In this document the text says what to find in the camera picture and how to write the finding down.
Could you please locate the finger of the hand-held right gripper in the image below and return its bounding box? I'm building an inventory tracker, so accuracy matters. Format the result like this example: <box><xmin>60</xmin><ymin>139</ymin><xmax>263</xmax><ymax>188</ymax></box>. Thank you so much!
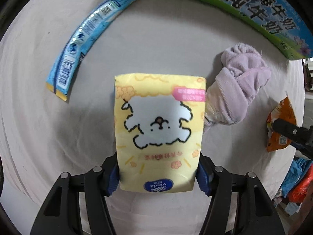
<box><xmin>272</xmin><ymin>118</ymin><xmax>313</xmax><ymax>161</ymax></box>

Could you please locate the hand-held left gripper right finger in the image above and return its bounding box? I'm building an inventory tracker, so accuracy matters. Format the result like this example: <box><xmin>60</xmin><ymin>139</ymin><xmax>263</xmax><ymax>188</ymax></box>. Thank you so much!
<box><xmin>195</xmin><ymin>154</ymin><xmax>287</xmax><ymax>235</ymax></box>

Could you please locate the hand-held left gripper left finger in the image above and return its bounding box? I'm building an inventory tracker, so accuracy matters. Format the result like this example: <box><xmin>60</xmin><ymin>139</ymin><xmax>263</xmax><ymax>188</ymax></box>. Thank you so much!
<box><xmin>29</xmin><ymin>153</ymin><xmax>121</xmax><ymax>235</ymax></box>

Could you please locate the orange snack packet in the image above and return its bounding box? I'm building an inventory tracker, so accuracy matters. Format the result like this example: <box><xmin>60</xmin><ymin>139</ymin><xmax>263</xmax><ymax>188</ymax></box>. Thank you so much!
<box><xmin>265</xmin><ymin>91</ymin><xmax>299</xmax><ymax>153</ymax></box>

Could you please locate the yellow tissue pack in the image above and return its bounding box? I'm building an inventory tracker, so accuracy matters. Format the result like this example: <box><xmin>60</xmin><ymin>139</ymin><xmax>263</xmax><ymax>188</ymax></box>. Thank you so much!
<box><xmin>114</xmin><ymin>73</ymin><xmax>207</xmax><ymax>193</ymax></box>

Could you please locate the pile of colourful bags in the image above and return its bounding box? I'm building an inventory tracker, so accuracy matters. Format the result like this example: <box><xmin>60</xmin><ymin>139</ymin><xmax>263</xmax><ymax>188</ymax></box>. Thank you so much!
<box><xmin>273</xmin><ymin>156</ymin><xmax>313</xmax><ymax>216</ymax></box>

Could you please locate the purple towel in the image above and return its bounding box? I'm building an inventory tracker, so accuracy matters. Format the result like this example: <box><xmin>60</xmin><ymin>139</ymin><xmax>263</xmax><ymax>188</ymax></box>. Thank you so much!
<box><xmin>203</xmin><ymin>43</ymin><xmax>272</xmax><ymax>128</ymax></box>

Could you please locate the green and blue carton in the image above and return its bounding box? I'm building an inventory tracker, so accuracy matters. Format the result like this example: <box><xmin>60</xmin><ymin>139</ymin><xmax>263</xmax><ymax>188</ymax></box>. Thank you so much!
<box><xmin>129</xmin><ymin>0</ymin><xmax>313</xmax><ymax>61</ymax></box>

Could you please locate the blue snack packet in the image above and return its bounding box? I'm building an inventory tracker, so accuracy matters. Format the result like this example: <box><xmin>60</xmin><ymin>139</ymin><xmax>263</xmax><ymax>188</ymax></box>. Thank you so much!
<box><xmin>45</xmin><ymin>0</ymin><xmax>148</xmax><ymax>102</ymax></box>

